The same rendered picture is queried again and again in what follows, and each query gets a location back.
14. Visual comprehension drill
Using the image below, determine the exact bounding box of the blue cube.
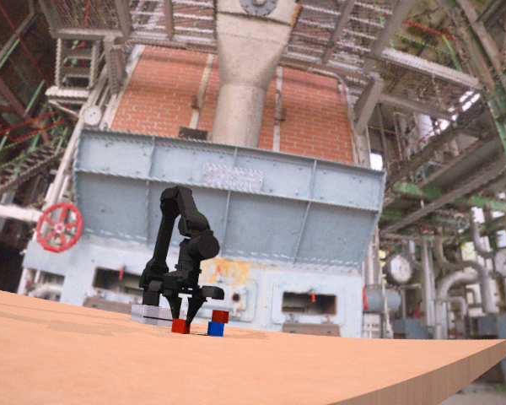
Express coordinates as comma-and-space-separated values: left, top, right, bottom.
207, 321, 224, 337

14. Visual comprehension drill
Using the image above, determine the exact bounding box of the red cube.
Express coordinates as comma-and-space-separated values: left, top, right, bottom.
212, 310, 229, 324
171, 319, 191, 334

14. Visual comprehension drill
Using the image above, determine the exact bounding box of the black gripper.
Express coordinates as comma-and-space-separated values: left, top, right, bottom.
148, 261, 224, 327

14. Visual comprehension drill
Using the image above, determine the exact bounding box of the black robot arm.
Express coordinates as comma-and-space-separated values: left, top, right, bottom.
138, 185, 220, 307

